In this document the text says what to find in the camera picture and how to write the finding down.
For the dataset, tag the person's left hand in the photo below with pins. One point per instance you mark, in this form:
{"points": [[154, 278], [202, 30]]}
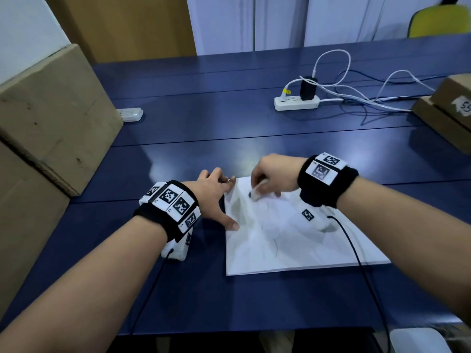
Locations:
{"points": [[208, 196]]}

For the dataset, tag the person's right hand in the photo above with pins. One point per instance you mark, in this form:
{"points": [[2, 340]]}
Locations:
{"points": [[281, 174]]}

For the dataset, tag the person's right fingers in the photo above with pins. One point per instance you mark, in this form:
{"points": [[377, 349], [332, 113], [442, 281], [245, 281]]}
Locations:
{"points": [[262, 176]]}

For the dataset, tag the person's left thumb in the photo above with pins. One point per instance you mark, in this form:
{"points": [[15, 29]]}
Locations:
{"points": [[228, 221]]}

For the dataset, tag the white eraser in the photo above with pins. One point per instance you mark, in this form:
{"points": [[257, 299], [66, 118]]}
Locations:
{"points": [[257, 192]]}

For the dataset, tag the white drawing paper pad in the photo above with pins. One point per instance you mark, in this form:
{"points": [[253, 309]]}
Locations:
{"points": [[294, 242]]}

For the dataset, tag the person's left forearm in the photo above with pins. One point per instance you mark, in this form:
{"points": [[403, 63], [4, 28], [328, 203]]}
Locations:
{"points": [[84, 290]]}

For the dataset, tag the person's right forearm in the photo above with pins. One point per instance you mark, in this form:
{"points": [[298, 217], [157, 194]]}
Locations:
{"points": [[408, 235]]}

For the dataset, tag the black wristband with marker tags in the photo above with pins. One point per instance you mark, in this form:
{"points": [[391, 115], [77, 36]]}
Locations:
{"points": [[323, 187], [165, 216]]}

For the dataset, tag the white power strip with plugs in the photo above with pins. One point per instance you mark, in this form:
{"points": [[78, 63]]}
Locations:
{"points": [[294, 104]]}

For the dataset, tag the white plug with yellow tip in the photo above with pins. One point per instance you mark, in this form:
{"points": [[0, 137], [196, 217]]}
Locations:
{"points": [[285, 93]]}

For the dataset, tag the black charger plug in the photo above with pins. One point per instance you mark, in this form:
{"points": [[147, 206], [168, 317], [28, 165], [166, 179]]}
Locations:
{"points": [[308, 88]]}

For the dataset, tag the small white power strip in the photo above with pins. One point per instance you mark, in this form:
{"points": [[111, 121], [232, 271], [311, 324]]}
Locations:
{"points": [[130, 114]]}

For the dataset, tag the white curtain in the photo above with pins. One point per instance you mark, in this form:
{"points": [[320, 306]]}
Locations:
{"points": [[294, 20]]}

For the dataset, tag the flat cardboard box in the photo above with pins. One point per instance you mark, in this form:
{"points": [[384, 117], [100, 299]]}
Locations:
{"points": [[439, 124]]}

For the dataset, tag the brown wooden door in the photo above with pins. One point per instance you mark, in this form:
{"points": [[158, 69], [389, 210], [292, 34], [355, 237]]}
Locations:
{"points": [[128, 25]]}

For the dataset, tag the tall cardboard box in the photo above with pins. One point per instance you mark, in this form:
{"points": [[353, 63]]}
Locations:
{"points": [[25, 224]]}

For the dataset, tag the large cardboard box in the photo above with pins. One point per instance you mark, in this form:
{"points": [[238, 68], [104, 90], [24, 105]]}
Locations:
{"points": [[55, 113]]}

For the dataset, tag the cardboard box with white label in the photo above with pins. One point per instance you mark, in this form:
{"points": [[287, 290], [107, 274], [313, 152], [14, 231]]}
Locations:
{"points": [[454, 101]]}

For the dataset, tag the white rounded object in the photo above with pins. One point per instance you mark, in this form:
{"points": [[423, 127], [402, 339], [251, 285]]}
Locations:
{"points": [[415, 341]]}

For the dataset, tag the yellow chair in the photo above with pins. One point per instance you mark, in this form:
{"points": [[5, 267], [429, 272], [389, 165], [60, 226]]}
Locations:
{"points": [[441, 21]]}

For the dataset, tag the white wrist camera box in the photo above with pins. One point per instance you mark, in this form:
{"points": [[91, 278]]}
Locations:
{"points": [[176, 251], [318, 218]]}

